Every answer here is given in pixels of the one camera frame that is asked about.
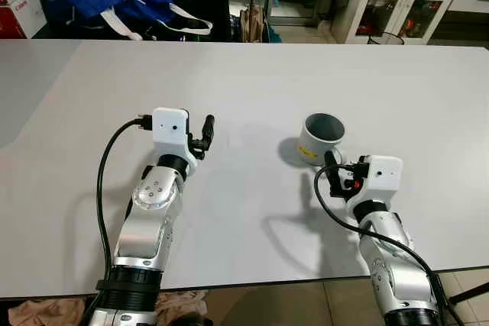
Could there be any white mug grey inside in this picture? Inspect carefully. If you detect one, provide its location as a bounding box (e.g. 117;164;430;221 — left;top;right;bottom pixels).
298;113;346;168

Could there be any beige folded umbrella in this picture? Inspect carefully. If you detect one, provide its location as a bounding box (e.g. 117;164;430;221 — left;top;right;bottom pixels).
241;0;268;43

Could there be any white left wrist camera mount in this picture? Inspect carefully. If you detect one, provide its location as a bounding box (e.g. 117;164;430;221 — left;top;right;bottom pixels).
151;108;201;160

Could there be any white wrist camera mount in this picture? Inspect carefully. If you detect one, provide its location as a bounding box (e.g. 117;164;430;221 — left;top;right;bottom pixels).
151;108;201;160
353;156;403;203

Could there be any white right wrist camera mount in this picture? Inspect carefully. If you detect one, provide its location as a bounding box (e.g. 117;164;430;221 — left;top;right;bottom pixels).
353;156;403;203

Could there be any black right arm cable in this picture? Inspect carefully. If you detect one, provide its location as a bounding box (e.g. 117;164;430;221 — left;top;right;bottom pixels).
313;164;459;326

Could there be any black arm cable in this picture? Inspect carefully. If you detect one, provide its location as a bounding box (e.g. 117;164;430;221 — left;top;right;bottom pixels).
96;115;154;296
313;164;459;326

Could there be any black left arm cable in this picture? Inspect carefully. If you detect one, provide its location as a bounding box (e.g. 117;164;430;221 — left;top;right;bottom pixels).
96;115;154;296

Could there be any black wire basket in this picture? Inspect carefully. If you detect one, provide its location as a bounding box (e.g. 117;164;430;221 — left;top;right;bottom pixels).
367;32;404;46

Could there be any black folding table leg frame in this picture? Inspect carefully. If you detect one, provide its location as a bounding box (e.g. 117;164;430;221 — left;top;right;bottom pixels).
442;282;489;304

